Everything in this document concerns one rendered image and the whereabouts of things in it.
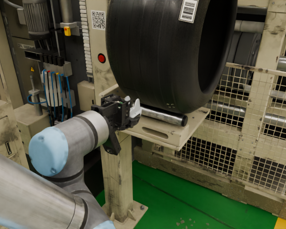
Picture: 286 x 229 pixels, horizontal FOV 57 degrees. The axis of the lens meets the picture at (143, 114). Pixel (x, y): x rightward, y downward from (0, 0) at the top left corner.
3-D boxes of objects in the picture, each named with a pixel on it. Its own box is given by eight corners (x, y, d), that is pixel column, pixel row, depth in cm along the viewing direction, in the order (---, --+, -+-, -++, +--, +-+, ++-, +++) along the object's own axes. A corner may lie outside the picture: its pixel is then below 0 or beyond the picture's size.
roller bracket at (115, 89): (99, 114, 115) (97, 93, 110) (145, 83, 145) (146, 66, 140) (106, 116, 113) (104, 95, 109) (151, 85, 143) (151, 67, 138)
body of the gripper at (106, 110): (135, 98, 72) (108, 112, 62) (134, 126, 75) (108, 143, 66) (113, 92, 75) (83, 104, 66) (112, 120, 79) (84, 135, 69)
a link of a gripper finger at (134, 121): (144, 114, 78) (127, 125, 71) (144, 119, 78) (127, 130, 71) (130, 111, 80) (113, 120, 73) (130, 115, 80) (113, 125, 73)
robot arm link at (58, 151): (27, 171, 56) (21, 129, 53) (69, 147, 67) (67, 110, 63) (58, 187, 52) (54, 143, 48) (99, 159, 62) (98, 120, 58)
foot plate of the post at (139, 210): (91, 220, 169) (90, 215, 167) (115, 192, 189) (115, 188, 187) (125, 239, 157) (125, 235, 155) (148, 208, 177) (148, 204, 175)
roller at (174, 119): (112, 93, 115) (115, 100, 119) (107, 100, 113) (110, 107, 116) (187, 113, 99) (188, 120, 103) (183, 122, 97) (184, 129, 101)
